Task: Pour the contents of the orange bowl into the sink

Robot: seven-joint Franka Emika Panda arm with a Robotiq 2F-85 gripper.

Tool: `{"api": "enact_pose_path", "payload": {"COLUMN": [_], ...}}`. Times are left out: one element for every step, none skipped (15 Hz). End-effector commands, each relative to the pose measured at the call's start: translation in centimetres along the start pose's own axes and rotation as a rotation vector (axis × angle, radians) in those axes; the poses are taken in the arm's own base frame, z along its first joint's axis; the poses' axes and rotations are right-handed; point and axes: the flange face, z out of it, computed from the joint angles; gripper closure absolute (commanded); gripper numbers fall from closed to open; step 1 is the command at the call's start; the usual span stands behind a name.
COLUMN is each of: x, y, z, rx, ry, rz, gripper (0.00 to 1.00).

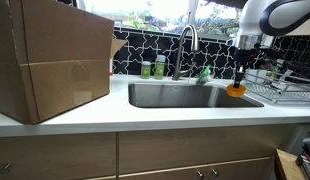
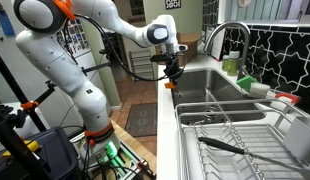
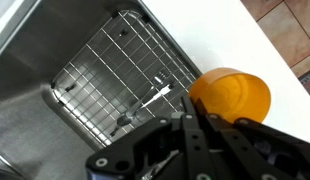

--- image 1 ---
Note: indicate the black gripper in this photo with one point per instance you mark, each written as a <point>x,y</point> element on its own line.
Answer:
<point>248,56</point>

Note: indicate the small orange bowl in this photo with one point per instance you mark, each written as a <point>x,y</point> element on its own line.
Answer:
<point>235,92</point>

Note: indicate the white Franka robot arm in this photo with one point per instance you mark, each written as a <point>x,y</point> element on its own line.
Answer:
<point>278,16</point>

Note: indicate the stainless steel sink basin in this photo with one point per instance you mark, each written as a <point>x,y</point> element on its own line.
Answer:
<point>181,95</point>

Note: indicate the white sponge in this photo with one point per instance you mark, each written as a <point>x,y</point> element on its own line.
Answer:
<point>256,75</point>

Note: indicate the green sponge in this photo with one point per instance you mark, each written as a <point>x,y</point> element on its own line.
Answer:
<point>205,75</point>

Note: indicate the brushed steel gooseneck faucet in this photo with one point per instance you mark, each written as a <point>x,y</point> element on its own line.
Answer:
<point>191,33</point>

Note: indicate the tall green soap bottle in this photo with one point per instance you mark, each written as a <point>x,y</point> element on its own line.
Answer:
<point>159,68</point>

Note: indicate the wooden cabinet drawer front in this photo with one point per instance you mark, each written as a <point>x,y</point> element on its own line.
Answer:
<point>195,146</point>
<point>55,156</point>

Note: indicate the short green soap bottle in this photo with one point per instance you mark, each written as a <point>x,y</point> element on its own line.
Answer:
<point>145,70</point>

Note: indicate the wooden cabinet door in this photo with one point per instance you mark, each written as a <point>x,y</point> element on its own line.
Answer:
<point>241,171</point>

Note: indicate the round metal cabinet knob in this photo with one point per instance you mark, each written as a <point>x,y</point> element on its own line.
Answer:
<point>214,172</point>
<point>200,173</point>

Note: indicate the kitchen window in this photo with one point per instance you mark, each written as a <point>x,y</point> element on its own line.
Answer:
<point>161,13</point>

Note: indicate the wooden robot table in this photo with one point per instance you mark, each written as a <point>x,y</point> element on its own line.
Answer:
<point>288,166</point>

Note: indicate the brown cardboard box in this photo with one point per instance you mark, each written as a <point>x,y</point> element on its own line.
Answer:
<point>61,60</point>

